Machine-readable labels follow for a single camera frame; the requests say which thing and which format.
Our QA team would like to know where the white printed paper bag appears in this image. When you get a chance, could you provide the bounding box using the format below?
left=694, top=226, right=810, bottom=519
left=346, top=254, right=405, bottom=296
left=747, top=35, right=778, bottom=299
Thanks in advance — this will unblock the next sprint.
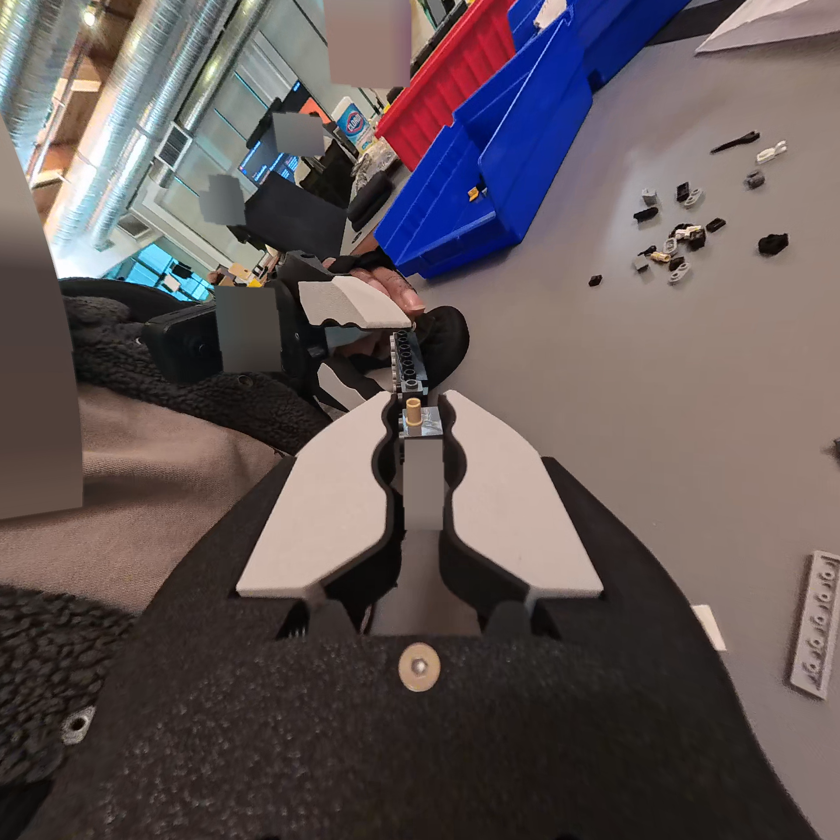
left=696, top=0, right=840, bottom=55

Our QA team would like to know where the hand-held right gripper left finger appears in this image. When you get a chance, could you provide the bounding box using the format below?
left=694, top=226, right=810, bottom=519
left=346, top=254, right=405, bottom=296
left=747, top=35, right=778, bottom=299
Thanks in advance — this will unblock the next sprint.
left=235, top=391, right=403, bottom=637

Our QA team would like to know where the black panel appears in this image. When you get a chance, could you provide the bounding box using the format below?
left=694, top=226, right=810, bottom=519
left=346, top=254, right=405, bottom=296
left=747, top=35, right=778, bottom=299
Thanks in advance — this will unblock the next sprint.
left=246, top=177, right=349, bottom=253

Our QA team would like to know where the person's taupe sweatshirt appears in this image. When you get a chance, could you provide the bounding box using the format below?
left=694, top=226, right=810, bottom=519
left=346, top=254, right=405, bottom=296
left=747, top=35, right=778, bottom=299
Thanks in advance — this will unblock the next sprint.
left=0, top=384, right=296, bottom=614

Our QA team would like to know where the red storage bin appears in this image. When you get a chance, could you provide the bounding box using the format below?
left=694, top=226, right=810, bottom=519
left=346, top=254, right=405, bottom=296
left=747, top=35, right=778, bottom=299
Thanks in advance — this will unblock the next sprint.
left=375, top=0, right=519, bottom=173

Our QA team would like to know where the person's left hand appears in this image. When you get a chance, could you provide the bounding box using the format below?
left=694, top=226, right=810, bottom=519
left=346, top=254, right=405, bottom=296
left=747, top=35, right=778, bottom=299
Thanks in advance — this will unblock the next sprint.
left=346, top=266, right=471, bottom=389

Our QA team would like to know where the grey desk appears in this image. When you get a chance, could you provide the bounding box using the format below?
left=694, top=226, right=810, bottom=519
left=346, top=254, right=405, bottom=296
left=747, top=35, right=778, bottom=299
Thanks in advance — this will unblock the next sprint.
left=289, top=0, right=840, bottom=840

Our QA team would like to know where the white wipes canister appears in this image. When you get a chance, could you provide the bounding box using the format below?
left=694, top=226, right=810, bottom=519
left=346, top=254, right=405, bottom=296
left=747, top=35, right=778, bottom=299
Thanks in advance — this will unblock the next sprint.
left=336, top=97, right=376, bottom=155

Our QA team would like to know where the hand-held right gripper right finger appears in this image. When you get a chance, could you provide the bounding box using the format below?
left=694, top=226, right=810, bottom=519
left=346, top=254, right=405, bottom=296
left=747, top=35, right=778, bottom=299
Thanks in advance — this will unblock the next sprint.
left=438, top=390, right=605, bottom=637

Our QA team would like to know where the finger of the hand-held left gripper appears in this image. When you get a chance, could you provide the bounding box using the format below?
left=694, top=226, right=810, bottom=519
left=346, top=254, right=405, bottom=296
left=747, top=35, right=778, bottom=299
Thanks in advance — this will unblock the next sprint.
left=315, top=363, right=395, bottom=421
left=297, top=274, right=414, bottom=350

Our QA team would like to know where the silver ventilation duct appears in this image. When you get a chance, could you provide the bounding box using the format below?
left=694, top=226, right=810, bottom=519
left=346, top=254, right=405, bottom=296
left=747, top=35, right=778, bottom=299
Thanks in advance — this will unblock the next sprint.
left=52, top=0, right=270, bottom=250
left=0, top=0, right=86, bottom=152

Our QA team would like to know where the computer monitor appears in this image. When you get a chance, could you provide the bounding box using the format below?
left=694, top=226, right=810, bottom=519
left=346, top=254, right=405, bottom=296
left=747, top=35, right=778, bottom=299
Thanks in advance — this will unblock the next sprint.
left=239, top=141, right=296, bottom=181

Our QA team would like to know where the black toy brick car chassis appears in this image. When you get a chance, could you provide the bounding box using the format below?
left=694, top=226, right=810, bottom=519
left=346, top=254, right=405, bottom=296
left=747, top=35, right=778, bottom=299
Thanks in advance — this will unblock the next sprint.
left=390, top=330, right=448, bottom=439

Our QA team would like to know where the long grey brick plate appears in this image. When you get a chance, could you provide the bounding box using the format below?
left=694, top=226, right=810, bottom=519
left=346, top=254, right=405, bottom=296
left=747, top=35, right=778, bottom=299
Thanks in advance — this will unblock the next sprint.
left=789, top=551, right=840, bottom=700

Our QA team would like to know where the small white brick tile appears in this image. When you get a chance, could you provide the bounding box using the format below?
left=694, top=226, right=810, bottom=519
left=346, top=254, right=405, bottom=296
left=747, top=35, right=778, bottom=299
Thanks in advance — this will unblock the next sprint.
left=692, top=605, right=728, bottom=652

